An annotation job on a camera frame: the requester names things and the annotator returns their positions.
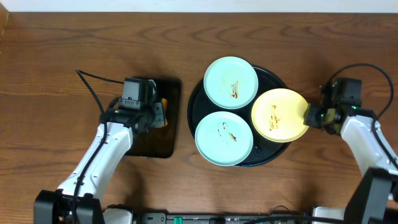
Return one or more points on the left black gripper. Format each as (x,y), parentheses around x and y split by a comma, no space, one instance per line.
(158,114)

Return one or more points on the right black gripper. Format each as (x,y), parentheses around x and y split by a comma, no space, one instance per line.
(309,116)

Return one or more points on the green and yellow sponge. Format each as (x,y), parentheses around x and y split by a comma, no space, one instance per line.
(160,109)

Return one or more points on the yellow plate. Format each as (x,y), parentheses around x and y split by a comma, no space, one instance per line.
(278,115)

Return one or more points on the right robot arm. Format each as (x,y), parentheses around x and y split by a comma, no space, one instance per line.
(375,158)

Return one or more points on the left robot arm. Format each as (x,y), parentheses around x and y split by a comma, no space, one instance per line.
(78,198)

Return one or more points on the black rectangular tray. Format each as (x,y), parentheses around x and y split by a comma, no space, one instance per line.
(160,142)

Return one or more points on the black round tray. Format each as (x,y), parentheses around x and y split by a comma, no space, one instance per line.
(263,150)

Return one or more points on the lower light blue plate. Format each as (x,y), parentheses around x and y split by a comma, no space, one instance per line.
(224,138)

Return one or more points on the light blue plate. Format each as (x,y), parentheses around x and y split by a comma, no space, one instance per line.
(231,82)
(224,138)

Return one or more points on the upper light blue plate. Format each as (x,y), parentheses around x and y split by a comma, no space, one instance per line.
(231,82)

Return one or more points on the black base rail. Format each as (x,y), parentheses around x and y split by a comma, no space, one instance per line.
(202,218)

